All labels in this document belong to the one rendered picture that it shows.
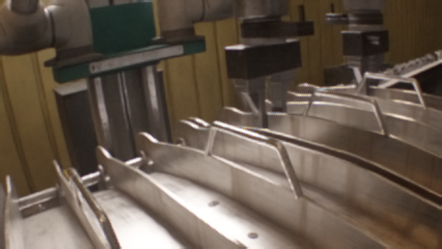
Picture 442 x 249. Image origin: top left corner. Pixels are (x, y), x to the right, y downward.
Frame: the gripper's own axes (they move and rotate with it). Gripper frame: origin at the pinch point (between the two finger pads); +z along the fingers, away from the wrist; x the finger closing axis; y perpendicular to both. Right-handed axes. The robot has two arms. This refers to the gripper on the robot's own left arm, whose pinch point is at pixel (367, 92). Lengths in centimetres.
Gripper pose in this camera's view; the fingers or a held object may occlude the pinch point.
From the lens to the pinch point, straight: 72.4
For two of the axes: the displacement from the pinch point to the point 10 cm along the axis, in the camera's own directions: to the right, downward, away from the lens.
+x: 7.9, -2.7, 5.5
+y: 6.0, 1.9, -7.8
